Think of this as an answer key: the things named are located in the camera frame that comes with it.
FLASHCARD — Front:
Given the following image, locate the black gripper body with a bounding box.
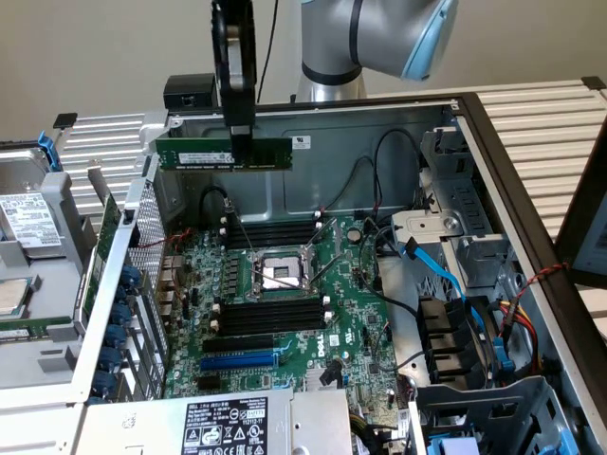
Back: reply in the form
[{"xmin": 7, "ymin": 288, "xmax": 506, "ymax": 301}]
[{"xmin": 211, "ymin": 0, "xmax": 260, "ymax": 91}]

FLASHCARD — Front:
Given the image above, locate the green RAM stick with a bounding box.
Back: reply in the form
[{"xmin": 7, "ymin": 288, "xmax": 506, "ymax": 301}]
[
  {"xmin": 0, "ymin": 315, "xmax": 73, "ymax": 343},
  {"xmin": 155, "ymin": 136, "xmax": 294, "ymax": 174}
]

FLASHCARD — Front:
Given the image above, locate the white-latched RAM slot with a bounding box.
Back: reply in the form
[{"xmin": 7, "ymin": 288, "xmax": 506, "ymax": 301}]
[
  {"xmin": 210, "ymin": 308, "xmax": 334, "ymax": 340},
  {"xmin": 212, "ymin": 294, "xmax": 332, "ymax": 323},
  {"xmin": 219, "ymin": 225, "xmax": 325, "ymax": 242},
  {"xmin": 219, "ymin": 210, "xmax": 324, "ymax": 228}
]

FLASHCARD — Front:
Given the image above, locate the black box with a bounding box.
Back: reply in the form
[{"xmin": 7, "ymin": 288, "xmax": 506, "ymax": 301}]
[{"xmin": 163, "ymin": 73, "xmax": 218, "ymax": 111}]

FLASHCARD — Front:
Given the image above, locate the thin metal locking lever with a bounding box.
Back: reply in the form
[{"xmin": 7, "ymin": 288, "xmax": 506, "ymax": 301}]
[
  {"xmin": 253, "ymin": 267, "xmax": 308, "ymax": 290},
  {"xmin": 235, "ymin": 216, "xmax": 256, "ymax": 256}
]

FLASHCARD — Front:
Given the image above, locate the CPU socket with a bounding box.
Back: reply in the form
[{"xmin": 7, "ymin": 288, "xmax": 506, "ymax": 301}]
[{"xmin": 249, "ymin": 246, "xmax": 318, "ymax": 300}]

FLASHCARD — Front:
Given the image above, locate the grey metal PC case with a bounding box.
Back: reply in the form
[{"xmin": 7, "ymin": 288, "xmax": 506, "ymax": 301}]
[{"xmin": 70, "ymin": 92, "xmax": 607, "ymax": 455}]

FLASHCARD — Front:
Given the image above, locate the green graphics card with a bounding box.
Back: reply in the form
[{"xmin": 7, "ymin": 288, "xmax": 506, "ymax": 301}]
[{"xmin": 79, "ymin": 158, "xmax": 123, "ymax": 331}]

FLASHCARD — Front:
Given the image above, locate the grey parts rack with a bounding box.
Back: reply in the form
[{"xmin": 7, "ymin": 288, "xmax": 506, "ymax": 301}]
[{"xmin": 0, "ymin": 136, "xmax": 103, "ymax": 392}]

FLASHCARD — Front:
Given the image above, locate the long black expansion slot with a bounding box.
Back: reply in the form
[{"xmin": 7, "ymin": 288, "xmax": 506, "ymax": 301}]
[{"xmin": 202, "ymin": 334, "xmax": 275, "ymax": 355}]

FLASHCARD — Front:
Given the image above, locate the green motherboard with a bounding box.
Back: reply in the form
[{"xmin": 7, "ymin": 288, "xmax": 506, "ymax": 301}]
[{"xmin": 163, "ymin": 215, "xmax": 414, "ymax": 418}]

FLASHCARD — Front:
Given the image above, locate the grey metal disk bay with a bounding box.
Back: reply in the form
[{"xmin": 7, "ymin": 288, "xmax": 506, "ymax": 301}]
[{"xmin": 389, "ymin": 125, "xmax": 521, "ymax": 298}]

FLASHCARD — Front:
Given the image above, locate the blue expansion slot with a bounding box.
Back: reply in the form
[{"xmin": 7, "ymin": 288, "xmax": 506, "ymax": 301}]
[{"xmin": 199, "ymin": 353, "xmax": 279, "ymax": 373}]

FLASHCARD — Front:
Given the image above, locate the silver hard disk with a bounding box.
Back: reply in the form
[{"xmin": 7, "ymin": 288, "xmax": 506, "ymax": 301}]
[{"xmin": 0, "ymin": 145, "xmax": 66, "ymax": 261}]

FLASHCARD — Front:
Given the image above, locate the silver chipset heatsink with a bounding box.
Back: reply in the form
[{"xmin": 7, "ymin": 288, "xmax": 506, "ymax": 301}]
[{"xmin": 304, "ymin": 363, "xmax": 346, "ymax": 392}]

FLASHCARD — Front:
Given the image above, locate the black angled plug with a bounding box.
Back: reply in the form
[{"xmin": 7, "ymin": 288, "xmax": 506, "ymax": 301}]
[{"xmin": 321, "ymin": 359, "xmax": 343, "ymax": 388}]

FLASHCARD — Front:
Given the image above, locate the silver CPU chip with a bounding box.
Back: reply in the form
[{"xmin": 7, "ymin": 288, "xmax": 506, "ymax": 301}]
[{"xmin": 0, "ymin": 276, "xmax": 43, "ymax": 318}]

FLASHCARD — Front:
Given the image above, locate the black plastic shroud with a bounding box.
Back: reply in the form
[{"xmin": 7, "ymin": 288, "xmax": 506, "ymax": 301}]
[{"xmin": 416, "ymin": 296, "xmax": 483, "ymax": 386}]

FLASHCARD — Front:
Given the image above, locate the grey power supply unit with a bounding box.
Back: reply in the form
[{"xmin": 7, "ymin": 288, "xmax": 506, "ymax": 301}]
[{"xmin": 83, "ymin": 386, "xmax": 355, "ymax": 455}]

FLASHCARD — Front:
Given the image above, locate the blue plastic connector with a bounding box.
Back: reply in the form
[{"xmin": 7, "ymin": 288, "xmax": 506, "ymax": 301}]
[{"xmin": 495, "ymin": 337, "xmax": 517, "ymax": 375}]

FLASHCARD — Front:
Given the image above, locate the black framed panel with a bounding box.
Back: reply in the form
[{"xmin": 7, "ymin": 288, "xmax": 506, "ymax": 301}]
[{"xmin": 554, "ymin": 182, "xmax": 607, "ymax": 290}]

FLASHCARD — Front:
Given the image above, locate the dark grey disk cage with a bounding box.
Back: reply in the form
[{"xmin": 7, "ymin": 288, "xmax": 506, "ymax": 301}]
[{"xmin": 410, "ymin": 374, "xmax": 589, "ymax": 455}]

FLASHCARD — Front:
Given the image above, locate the black camera cable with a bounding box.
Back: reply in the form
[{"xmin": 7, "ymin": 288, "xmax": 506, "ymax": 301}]
[{"xmin": 255, "ymin": 0, "xmax": 281, "ymax": 104}]

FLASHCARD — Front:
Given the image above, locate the short black looped wire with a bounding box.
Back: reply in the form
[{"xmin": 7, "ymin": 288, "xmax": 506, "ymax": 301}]
[{"xmin": 202, "ymin": 186, "xmax": 236, "ymax": 217}]

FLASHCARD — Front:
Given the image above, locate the thin red wire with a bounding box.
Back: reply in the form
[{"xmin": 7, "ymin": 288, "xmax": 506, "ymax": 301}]
[{"xmin": 163, "ymin": 227, "xmax": 195, "ymax": 252}]

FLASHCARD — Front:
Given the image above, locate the thin black fan wire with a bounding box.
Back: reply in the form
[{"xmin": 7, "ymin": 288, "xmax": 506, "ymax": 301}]
[{"xmin": 318, "ymin": 155, "xmax": 380, "ymax": 214}]

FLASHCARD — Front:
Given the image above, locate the long black wire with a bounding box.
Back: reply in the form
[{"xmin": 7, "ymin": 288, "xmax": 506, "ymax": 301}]
[{"xmin": 358, "ymin": 215, "xmax": 423, "ymax": 317}]

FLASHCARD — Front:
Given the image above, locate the thick black power cable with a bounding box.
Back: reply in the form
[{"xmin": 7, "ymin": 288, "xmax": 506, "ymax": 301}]
[{"xmin": 367, "ymin": 215, "xmax": 409, "ymax": 260}]

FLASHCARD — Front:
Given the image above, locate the blue disk bracket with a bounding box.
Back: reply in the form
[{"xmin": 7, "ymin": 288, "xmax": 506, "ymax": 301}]
[{"xmin": 36, "ymin": 130, "xmax": 64, "ymax": 173}]

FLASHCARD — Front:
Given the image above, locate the blue flat data wire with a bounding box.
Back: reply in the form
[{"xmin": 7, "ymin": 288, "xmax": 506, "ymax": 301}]
[{"xmin": 400, "ymin": 238, "xmax": 485, "ymax": 342}]

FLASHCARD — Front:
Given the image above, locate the coloured power wire bundle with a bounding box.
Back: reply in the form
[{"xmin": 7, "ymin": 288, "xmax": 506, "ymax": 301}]
[{"xmin": 490, "ymin": 296, "xmax": 544, "ymax": 378}]

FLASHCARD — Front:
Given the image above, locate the red black twisted wire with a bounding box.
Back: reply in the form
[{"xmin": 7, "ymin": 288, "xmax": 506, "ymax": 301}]
[{"xmin": 519, "ymin": 261, "xmax": 570, "ymax": 298}]

